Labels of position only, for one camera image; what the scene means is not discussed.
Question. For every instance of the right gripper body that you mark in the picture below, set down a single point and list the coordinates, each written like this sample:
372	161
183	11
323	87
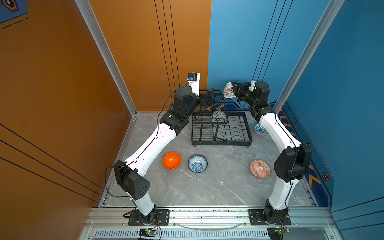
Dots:
245	94

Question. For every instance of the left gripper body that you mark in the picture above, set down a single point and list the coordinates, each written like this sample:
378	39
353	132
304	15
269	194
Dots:
195	102

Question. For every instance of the white lattice bowl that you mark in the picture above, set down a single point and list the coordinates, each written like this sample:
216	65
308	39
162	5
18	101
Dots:
229	91

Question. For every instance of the green patterned bowl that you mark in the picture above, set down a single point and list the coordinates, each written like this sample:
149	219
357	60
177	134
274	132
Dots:
219	117

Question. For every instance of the orange bowl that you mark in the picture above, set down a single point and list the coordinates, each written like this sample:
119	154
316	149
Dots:
172	161

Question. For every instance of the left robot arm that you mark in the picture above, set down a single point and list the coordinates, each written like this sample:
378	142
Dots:
130	173

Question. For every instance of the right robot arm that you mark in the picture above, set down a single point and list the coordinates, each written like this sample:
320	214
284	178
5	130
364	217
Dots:
294	159

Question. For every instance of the blue triangle pattern bowl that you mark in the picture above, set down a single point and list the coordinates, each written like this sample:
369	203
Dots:
259	129

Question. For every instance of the blue floral bowl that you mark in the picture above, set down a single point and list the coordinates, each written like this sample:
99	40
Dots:
197	163

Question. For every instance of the red patterned bowl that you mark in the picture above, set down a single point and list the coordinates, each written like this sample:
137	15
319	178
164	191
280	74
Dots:
260	169

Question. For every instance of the left green circuit board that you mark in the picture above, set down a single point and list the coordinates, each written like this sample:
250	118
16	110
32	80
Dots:
148	233

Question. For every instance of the green circuit board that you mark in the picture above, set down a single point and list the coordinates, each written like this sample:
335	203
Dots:
148	233
277	233

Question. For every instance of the right green circuit board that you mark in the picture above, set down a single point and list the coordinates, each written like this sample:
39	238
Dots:
277	233

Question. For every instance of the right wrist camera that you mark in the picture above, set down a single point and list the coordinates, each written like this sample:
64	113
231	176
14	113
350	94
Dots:
252	86

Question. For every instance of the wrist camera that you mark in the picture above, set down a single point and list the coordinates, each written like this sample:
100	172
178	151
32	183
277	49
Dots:
252	86
194	82

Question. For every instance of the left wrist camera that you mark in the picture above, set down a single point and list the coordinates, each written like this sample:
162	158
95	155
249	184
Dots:
194	82

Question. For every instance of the black wire dish rack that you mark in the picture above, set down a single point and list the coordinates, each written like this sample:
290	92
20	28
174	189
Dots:
235	132

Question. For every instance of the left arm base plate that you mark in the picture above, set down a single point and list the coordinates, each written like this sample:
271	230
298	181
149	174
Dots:
155	217

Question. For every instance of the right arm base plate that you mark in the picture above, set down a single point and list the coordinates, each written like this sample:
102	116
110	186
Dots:
259	217

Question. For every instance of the aluminium front rail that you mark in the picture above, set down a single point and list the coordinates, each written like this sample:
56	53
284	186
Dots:
213	217

